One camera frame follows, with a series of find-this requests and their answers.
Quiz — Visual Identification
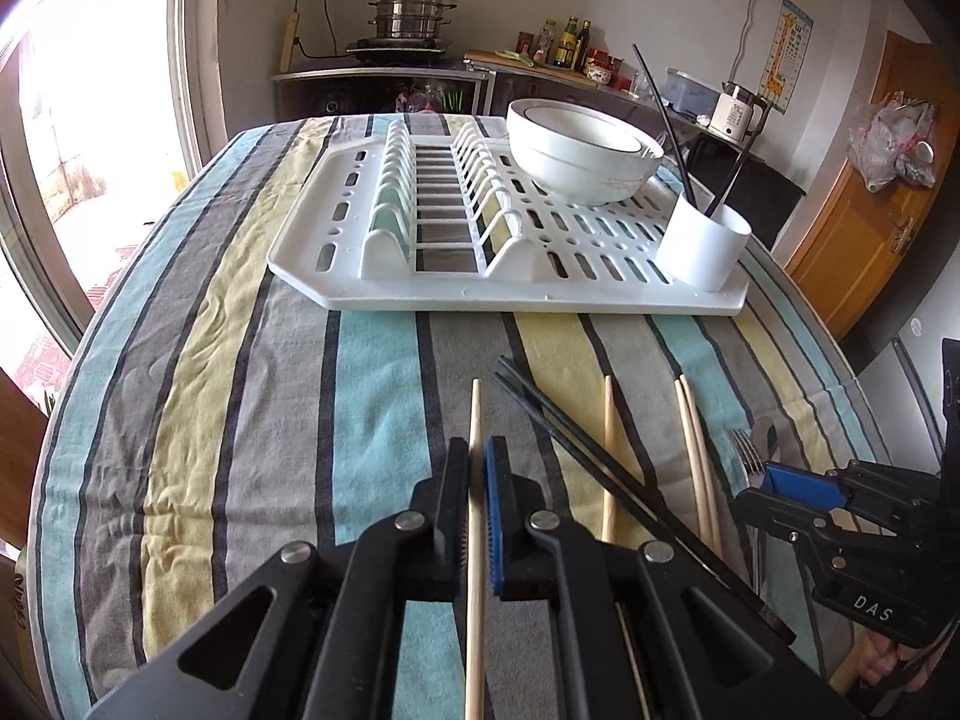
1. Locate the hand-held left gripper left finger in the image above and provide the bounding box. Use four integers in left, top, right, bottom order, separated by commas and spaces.
84, 436, 472, 720

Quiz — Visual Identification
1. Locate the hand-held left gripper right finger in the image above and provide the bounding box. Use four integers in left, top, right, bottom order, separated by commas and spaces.
484, 436, 860, 720

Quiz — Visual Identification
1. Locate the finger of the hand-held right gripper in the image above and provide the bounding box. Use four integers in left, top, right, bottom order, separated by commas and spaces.
761, 461, 942, 533
731, 489, 886, 586

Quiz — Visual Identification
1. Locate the metal fork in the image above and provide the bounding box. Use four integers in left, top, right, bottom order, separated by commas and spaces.
724, 427, 767, 597

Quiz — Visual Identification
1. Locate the metal spoon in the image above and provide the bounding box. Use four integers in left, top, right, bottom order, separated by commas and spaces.
750, 417, 782, 477

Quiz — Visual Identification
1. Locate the wooden chopstick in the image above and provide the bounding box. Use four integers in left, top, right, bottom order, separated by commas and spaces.
679, 375, 725, 557
601, 375, 652, 720
673, 378, 715, 560
463, 378, 488, 720

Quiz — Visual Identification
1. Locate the black chopstick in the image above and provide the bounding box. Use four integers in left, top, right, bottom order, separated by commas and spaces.
703, 141, 755, 217
498, 355, 797, 644
493, 369, 661, 548
632, 43, 700, 209

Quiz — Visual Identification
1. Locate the white utensil cup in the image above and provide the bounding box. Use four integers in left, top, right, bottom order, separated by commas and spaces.
651, 193, 752, 292

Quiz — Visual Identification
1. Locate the person's right hand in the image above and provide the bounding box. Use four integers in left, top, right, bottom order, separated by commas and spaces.
831, 626, 931, 706

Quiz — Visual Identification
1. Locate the wooden door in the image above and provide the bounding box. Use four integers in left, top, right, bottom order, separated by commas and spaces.
784, 30, 960, 338

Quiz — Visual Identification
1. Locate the striped tablecloth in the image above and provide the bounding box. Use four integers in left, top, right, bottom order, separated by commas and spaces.
34, 114, 901, 720

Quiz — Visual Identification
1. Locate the white plastic dish rack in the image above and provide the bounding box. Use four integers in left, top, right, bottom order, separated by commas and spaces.
266, 111, 751, 316

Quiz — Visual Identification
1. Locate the black furniture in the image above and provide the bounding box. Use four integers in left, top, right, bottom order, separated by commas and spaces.
690, 127, 807, 248

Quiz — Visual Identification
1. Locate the large white bowl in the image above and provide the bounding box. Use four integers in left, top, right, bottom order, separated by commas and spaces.
506, 99, 668, 205

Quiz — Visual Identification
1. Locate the hanging plastic bag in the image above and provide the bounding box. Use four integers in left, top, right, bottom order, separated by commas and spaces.
847, 90, 938, 192

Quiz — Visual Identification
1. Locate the white electric kettle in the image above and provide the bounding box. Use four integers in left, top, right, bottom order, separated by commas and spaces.
711, 82, 770, 140

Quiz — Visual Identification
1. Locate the small white bowl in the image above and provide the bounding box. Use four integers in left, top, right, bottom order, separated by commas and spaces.
521, 106, 665, 160

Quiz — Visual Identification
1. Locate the clear storage box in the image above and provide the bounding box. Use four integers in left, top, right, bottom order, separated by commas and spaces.
664, 67, 721, 117

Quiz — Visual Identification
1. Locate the metal kitchen counter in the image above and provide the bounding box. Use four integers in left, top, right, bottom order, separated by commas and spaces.
465, 52, 766, 166

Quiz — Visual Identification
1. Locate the metal stove stand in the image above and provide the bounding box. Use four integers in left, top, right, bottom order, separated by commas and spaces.
271, 64, 496, 125

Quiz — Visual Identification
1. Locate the wooden cutting board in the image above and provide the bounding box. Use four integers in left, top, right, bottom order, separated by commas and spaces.
465, 51, 601, 87

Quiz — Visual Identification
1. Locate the black stove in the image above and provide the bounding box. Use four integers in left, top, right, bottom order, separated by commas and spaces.
345, 37, 451, 61

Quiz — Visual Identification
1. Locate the beige power strip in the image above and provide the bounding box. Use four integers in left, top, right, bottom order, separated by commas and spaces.
280, 11, 302, 74

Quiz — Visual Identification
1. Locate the steel steamer pot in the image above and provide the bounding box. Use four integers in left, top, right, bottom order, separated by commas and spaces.
366, 0, 458, 42

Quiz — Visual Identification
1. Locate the glass sliding door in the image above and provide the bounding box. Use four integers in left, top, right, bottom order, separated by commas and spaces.
0, 0, 226, 421

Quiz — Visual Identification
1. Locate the wall calendar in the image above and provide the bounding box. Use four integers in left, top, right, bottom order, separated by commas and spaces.
759, 0, 815, 115

